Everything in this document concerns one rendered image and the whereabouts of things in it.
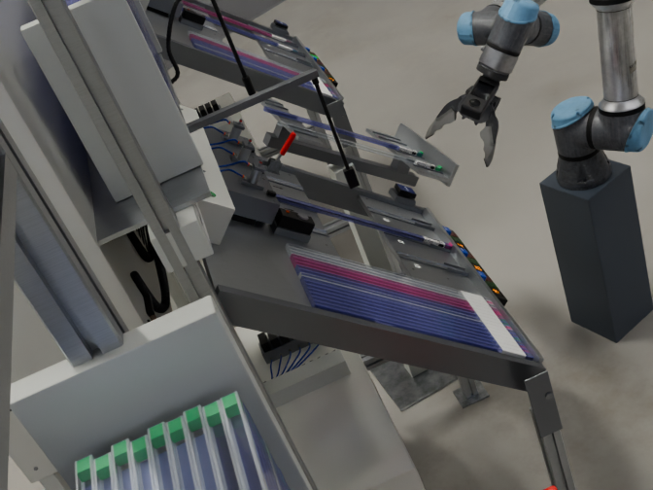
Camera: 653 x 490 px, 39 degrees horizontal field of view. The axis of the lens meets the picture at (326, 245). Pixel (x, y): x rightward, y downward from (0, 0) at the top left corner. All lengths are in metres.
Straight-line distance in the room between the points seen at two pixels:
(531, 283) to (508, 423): 0.62
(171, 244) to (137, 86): 0.25
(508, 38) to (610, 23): 0.50
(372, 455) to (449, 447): 0.82
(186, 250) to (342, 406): 0.78
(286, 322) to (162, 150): 0.37
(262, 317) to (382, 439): 0.53
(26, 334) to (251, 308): 0.37
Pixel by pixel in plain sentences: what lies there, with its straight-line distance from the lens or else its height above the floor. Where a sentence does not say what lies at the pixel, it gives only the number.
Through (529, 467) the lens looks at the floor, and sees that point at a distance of 2.71.
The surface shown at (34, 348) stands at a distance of 1.60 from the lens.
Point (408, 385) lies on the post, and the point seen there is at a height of 0.01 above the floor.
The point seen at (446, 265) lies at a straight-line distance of 2.18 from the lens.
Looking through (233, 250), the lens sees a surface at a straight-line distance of 1.75.
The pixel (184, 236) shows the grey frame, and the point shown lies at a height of 1.36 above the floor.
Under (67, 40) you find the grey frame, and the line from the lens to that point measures 1.33.
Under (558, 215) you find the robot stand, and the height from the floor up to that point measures 0.45.
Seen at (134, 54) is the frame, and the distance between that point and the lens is 1.49.
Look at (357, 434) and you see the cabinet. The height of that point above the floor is 0.62.
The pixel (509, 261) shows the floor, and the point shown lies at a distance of 3.36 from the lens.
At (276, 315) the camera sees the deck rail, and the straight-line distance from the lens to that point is 1.62.
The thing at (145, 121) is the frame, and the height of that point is 1.50.
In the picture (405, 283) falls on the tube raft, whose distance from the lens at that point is 1.94.
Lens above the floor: 2.09
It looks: 34 degrees down
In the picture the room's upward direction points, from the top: 22 degrees counter-clockwise
